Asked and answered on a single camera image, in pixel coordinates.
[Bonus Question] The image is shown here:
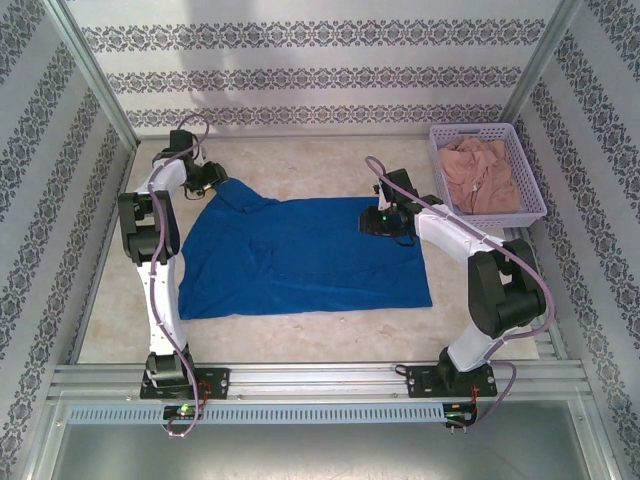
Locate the peach pink garment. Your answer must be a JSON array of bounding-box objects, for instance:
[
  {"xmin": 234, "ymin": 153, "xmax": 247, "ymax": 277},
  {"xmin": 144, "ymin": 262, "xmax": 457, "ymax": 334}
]
[{"xmin": 438, "ymin": 137, "xmax": 522, "ymax": 215}]

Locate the grey sheet metal panel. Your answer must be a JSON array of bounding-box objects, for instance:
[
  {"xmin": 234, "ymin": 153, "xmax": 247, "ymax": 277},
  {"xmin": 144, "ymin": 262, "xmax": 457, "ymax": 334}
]
[{"xmin": 29, "ymin": 422, "xmax": 616, "ymax": 480}]

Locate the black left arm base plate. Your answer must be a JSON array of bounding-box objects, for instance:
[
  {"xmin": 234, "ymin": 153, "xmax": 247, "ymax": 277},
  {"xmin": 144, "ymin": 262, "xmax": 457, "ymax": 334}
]
[{"xmin": 139, "ymin": 367, "xmax": 232, "ymax": 401}]

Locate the blue printed t-shirt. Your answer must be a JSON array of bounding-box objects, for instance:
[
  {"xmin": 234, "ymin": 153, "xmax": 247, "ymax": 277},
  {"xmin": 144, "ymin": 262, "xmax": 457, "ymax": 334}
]
[{"xmin": 177, "ymin": 178, "xmax": 434, "ymax": 321}]

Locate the aluminium frame post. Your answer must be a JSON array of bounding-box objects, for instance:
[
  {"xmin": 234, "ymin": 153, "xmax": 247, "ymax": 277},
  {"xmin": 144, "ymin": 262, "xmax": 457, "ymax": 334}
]
[
  {"xmin": 498, "ymin": 0, "xmax": 585, "ymax": 136},
  {"xmin": 42, "ymin": 0, "xmax": 140, "ymax": 146}
]

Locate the grey slotted cable duct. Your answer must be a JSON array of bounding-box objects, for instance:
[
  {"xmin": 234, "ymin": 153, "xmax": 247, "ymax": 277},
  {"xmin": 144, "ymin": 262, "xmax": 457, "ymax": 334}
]
[{"xmin": 64, "ymin": 403, "xmax": 481, "ymax": 425}]

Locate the lavender plastic lattice basket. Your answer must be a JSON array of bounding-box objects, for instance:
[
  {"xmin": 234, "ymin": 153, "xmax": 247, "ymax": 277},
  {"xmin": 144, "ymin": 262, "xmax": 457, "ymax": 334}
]
[{"xmin": 428, "ymin": 123, "xmax": 547, "ymax": 230}]

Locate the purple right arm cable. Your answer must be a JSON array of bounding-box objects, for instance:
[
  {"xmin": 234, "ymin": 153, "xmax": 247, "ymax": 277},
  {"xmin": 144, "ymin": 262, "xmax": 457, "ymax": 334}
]
[{"xmin": 364, "ymin": 155, "xmax": 557, "ymax": 431}]

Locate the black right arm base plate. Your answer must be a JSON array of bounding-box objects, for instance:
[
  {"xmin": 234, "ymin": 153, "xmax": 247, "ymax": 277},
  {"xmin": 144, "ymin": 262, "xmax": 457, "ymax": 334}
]
[{"xmin": 405, "ymin": 364, "xmax": 499, "ymax": 400}]

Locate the aluminium mounting rail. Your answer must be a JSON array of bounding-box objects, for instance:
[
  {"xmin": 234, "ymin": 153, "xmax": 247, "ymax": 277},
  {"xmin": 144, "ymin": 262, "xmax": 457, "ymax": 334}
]
[{"xmin": 47, "ymin": 362, "xmax": 587, "ymax": 401}]

